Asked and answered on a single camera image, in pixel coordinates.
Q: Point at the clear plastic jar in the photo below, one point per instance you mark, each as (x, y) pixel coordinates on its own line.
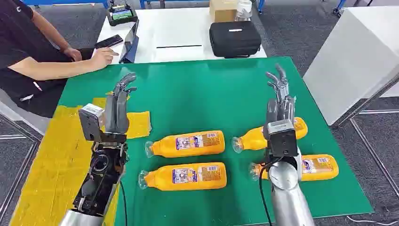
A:
(243, 11)

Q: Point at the cardboard box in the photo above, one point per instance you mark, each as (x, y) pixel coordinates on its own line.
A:
(223, 11)

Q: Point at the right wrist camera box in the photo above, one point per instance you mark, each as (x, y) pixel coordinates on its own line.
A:
(280, 140)

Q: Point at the person's right hand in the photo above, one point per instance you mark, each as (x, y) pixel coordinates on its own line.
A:
(103, 59)

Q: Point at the blue metal frame with wheels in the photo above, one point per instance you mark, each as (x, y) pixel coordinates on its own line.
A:
(261, 4)

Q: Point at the thin black strip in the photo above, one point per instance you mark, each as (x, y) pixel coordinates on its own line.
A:
(179, 46)

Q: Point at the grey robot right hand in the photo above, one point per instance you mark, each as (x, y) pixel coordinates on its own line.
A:
(282, 107)

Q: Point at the white table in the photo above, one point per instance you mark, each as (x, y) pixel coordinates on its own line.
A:
(177, 31)

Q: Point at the steel floor frame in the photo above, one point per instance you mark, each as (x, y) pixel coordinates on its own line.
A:
(12, 137)
(380, 111)

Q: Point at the black remote controller with screen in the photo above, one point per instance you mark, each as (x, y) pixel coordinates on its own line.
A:
(122, 15)

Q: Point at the tablet in blue case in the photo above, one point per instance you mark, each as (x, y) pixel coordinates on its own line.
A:
(131, 43)

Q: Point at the person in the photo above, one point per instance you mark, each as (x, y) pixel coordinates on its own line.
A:
(18, 40)

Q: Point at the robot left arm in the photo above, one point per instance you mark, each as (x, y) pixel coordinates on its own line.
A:
(99, 174)

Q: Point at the yellow sheet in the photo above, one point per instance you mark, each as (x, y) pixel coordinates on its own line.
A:
(53, 162)

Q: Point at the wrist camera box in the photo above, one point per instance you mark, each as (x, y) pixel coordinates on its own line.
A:
(90, 121)
(280, 140)

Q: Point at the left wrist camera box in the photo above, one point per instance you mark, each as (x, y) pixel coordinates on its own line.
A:
(90, 121)

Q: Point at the black smartphone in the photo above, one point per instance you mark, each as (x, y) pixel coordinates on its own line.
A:
(109, 41)

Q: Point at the white cabinet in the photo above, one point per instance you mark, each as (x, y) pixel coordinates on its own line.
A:
(352, 62)

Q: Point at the person's left hand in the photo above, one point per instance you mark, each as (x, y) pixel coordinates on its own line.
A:
(74, 54)

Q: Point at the green table mat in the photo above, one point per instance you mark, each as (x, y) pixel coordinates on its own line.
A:
(202, 93)

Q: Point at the orange drink bottle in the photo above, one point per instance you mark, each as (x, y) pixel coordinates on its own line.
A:
(252, 140)
(187, 176)
(321, 168)
(187, 144)

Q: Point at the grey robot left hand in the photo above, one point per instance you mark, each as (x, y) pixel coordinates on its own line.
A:
(117, 115)

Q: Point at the black carrying case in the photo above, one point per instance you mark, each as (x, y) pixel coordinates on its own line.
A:
(233, 40)

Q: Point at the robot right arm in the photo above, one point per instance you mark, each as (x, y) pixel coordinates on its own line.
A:
(286, 199)

